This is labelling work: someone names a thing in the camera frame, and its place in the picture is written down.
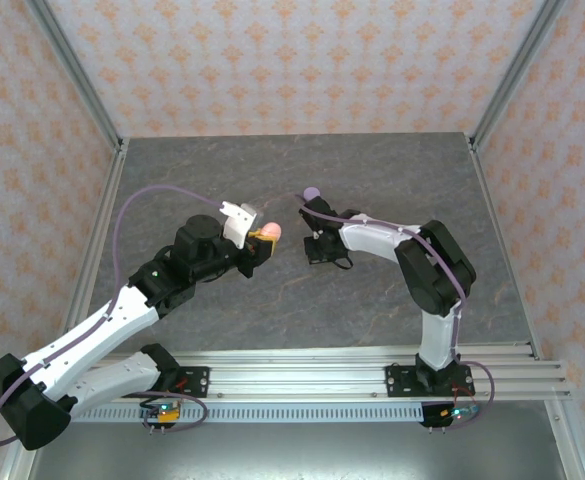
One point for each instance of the grey metal base panel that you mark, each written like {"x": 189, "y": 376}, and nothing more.
{"x": 297, "y": 450}

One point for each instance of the aluminium frame post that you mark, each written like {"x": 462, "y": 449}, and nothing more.
{"x": 74, "y": 70}
{"x": 517, "y": 70}

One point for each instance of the aluminium frame strut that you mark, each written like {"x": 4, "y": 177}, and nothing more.
{"x": 569, "y": 450}
{"x": 17, "y": 470}

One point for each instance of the purple earbud charging case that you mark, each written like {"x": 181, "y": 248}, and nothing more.
{"x": 312, "y": 192}

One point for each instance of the pink earbud charging case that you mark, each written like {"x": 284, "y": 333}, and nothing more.
{"x": 272, "y": 229}

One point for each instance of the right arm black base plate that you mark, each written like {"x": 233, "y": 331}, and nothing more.
{"x": 397, "y": 382}

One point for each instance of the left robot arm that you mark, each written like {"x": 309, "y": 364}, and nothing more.
{"x": 97, "y": 335}

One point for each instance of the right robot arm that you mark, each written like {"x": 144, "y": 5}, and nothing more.
{"x": 372, "y": 240}

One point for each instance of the aluminium table side rail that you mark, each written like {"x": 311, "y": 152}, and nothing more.
{"x": 103, "y": 210}
{"x": 492, "y": 210}

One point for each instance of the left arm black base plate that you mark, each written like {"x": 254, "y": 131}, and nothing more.
{"x": 199, "y": 377}

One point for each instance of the aluminium mounting rail beam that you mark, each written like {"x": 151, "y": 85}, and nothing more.
{"x": 297, "y": 375}

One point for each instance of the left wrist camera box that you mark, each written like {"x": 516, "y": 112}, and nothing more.
{"x": 237, "y": 222}

